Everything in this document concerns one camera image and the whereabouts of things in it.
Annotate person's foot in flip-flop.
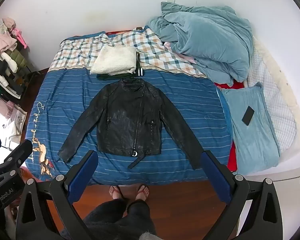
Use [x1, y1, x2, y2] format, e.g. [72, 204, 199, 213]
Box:
[134, 183, 150, 202]
[108, 185, 123, 201]

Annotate black leather jacket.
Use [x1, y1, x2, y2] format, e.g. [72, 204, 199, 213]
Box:
[59, 77, 203, 170]

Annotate white embroidered cloth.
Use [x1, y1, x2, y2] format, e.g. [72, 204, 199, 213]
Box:
[4, 102, 28, 142]

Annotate person's left foot in flip-flop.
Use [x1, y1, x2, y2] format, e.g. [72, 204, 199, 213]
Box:
[108, 185, 123, 201]

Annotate red sheet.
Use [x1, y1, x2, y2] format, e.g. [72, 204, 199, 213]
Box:
[213, 81, 246, 172]

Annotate white quilted mattress pad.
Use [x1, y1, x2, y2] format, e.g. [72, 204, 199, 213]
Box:
[247, 37, 300, 157]

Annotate light blue pillow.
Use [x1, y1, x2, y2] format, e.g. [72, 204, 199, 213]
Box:
[221, 81, 281, 175]

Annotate olive puffer jacket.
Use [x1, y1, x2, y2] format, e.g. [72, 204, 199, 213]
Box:
[2, 47, 31, 68]

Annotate pink garment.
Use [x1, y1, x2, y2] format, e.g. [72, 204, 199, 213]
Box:
[0, 17, 18, 57]

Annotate black smartphone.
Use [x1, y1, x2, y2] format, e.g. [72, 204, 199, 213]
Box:
[241, 106, 255, 126]

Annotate green garment with striped cuffs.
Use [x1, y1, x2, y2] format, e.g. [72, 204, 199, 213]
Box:
[96, 51, 146, 82]

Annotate white bed frame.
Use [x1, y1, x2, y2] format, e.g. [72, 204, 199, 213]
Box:
[245, 140, 300, 240]

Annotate person's legs in dark pants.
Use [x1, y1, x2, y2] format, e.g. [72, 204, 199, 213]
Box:
[83, 197, 157, 240]

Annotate plaid blanket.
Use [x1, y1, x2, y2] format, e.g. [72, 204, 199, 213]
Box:
[49, 26, 211, 80]

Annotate pink plastic hanger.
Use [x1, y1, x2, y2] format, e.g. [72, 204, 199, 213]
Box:
[11, 28, 28, 50]

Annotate white fluffy folded garment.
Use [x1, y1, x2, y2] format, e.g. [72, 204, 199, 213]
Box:
[90, 44, 137, 76]

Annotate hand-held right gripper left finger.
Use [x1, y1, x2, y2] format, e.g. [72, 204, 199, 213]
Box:
[16, 150, 99, 240]

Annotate blue striped bed sheet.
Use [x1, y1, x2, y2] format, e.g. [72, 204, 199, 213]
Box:
[25, 67, 235, 186]

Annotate pink cloth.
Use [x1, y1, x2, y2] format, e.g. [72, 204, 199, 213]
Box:
[163, 41, 198, 65]

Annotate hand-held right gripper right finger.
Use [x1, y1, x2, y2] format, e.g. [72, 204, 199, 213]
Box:
[201, 150, 283, 240]

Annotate light blue duvet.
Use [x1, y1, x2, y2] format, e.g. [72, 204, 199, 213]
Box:
[146, 1, 254, 87]

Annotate person's grey fuzzy sweater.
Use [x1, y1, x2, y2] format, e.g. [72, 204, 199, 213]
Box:
[138, 232, 161, 240]

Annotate person's right foot in flip-flop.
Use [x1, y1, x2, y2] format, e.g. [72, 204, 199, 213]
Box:
[134, 183, 150, 202]

